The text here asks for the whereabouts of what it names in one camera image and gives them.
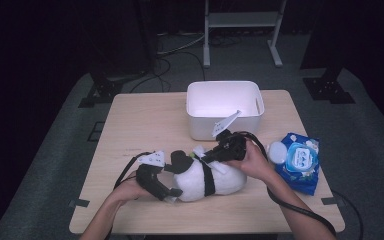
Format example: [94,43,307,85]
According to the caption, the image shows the white plastic storage box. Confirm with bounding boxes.
[185,80,266,142]

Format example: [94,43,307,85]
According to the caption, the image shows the white metal stand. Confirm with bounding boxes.
[202,0,288,69]

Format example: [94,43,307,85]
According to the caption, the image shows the black tape rectangle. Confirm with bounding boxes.
[86,121,106,143]

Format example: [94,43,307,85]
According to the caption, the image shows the black tape strip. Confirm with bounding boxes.
[67,198,91,209]
[321,196,342,206]

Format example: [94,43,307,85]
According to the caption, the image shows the blue wet wipes pack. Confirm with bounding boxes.
[267,132,321,197]

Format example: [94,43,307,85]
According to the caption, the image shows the white floor cable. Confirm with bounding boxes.
[156,32,207,56]

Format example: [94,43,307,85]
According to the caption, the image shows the black floor cable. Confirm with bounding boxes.
[129,50,207,95]

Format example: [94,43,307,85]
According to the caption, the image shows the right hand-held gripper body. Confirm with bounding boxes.
[211,109,248,163]

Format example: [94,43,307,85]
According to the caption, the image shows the thin black cable loop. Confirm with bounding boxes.
[329,189,365,240]

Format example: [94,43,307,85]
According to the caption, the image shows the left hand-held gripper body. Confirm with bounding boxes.
[135,150,168,201]

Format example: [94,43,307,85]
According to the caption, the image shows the black stand base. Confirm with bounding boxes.
[302,67,357,105]
[77,70,125,109]

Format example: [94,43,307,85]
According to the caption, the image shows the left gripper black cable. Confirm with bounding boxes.
[112,151,155,192]

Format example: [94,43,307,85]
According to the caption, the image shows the panda plush toy with bamboo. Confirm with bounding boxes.
[163,149,248,204]

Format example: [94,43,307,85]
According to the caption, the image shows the person's left hand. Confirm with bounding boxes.
[111,170,155,204]

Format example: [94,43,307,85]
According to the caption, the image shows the person's right hand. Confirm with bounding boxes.
[224,140,277,183]

